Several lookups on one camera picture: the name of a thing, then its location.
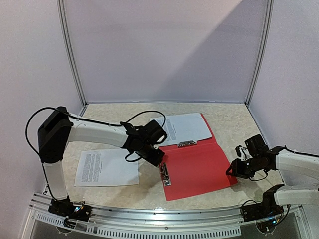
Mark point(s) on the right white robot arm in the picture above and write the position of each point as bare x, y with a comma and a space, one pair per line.
279, 158

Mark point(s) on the left aluminium corner post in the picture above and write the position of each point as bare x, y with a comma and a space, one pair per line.
69, 51

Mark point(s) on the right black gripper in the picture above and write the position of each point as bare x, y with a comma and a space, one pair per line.
238, 169

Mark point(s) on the red file folder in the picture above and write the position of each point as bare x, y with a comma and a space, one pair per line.
196, 170

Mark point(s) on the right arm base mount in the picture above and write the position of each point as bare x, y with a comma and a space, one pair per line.
251, 210

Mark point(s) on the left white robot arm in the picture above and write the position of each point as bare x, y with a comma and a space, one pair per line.
62, 127

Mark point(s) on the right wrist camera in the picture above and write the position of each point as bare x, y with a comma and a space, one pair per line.
242, 152

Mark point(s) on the chrome spine lever clip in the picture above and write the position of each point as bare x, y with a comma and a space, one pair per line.
165, 175

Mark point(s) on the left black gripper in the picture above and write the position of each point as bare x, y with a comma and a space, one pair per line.
156, 159

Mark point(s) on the printed paper sheet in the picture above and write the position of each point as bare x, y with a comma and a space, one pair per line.
107, 167
185, 127

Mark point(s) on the aluminium front rail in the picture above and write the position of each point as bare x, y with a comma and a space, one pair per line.
118, 223

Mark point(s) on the aluminium corner post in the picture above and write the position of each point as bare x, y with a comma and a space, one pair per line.
261, 51
69, 51

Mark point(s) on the right aluminium corner post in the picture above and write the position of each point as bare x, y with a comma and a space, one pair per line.
261, 51

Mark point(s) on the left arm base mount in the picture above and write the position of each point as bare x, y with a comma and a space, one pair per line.
66, 208

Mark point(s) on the chrome top board clip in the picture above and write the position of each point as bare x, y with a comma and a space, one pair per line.
187, 143

